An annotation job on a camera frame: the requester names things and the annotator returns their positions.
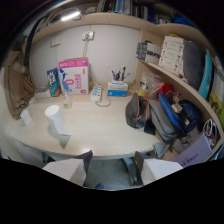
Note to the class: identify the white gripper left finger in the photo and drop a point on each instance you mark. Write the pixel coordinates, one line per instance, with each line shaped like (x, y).
(68, 169)

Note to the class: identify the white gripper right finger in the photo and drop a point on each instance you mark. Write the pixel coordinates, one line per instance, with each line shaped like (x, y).
(156, 169)

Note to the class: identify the white tissue paper roll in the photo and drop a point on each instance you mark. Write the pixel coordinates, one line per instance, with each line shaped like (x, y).
(56, 123)

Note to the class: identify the blue and white tissue box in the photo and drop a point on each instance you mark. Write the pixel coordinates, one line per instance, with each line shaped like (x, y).
(117, 89)

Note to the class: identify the purple paper bag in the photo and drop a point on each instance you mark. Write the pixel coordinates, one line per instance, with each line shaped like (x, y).
(196, 152)

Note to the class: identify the grey folded cloth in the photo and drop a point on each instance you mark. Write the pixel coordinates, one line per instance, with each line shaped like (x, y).
(162, 125)

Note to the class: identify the blue bag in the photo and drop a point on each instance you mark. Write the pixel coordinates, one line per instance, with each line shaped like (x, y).
(180, 115)

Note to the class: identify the grey backpack with orange zip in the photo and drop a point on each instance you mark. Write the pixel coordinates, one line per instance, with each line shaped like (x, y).
(136, 111)

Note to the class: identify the small white cup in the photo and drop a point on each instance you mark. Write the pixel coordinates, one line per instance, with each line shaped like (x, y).
(26, 116)

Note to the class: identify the small clear glass bottle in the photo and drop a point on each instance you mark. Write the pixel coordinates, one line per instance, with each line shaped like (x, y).
(67, 100)

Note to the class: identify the white power strip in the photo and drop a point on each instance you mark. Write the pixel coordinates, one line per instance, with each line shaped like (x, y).
(96, 93)

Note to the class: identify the red packet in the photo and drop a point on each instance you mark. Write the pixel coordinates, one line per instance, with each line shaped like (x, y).
(165, 88)

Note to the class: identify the clear plastic bag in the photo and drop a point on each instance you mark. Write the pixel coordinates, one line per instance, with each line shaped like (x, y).
(150, 84)

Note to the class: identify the blue snack packet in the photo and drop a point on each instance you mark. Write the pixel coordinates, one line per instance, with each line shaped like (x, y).
(53, 82)

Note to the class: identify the pink and white box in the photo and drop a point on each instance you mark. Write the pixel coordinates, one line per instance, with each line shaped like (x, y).
(74, 76)

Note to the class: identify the brown hanging cloth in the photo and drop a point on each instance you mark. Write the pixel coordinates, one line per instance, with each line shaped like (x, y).
(20, 89)

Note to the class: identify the pens in holder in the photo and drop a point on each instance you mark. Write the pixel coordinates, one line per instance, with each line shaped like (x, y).
(119, 74)

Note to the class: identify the teal flat board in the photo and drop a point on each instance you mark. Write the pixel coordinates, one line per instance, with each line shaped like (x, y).
(206, 75)

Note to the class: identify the dark grey pouch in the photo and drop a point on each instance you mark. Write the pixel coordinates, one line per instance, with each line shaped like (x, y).
(193, 65)

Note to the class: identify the stack of white boxes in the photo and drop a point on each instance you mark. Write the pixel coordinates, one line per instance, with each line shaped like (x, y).
(172, 54)

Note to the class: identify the black and white box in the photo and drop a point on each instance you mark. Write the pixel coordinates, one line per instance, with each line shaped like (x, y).
(148, 52)

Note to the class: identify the desk lamp light bar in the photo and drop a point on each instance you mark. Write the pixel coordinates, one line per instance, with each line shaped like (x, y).
(70, 16)

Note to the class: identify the white wall switch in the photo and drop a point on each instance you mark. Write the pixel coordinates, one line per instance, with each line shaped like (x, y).
(55, 41)

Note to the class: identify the white wall socket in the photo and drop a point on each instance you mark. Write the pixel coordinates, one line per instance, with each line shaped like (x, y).
(88, 35)

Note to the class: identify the wooden wall shelf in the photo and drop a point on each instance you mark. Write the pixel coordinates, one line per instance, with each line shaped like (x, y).
(110, 20)

